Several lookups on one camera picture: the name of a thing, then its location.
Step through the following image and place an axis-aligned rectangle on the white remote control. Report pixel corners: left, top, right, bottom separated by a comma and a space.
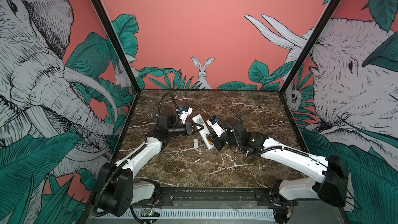
192, 114, 214, 150

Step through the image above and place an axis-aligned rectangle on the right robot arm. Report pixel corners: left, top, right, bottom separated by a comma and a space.
207, 118, 348, 207

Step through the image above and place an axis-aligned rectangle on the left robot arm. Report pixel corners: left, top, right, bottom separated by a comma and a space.
92, 114, 206, 217

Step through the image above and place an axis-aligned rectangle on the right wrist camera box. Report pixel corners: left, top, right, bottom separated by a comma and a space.
206, 115, 225, 138

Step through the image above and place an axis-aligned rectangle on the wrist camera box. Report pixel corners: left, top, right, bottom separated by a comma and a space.
206, 115, 225, 138
177, 106, 193, 124

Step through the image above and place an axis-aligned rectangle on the right black corrugated cable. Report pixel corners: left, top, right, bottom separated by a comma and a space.
231, 109, 244, 125

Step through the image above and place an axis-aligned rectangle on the black corrugated cable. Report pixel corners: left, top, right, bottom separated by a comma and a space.
157, 92, 179, 116
231, 109, 244, 125

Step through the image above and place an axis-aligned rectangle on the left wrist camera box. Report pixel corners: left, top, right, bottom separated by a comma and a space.
177, 106, 193, 124

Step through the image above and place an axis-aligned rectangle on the left black corrugated cable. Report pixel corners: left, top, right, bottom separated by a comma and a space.
157, 92, 179, 116

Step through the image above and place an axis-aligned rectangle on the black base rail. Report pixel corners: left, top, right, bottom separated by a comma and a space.
90, 187, 338, 208

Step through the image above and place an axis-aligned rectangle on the white slotted cable duct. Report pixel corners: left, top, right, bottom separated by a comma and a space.
94, 208, 276, 220

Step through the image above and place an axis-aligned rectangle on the left black frame post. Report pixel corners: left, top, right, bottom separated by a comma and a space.
77, 0, 141, 93

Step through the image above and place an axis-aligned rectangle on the black frame post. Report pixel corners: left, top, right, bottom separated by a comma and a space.
279, 0, 341, 95
77, 0, 141, 93

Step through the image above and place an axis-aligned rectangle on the right black frame post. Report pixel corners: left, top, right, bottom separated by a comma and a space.
279, 0, 341, 95

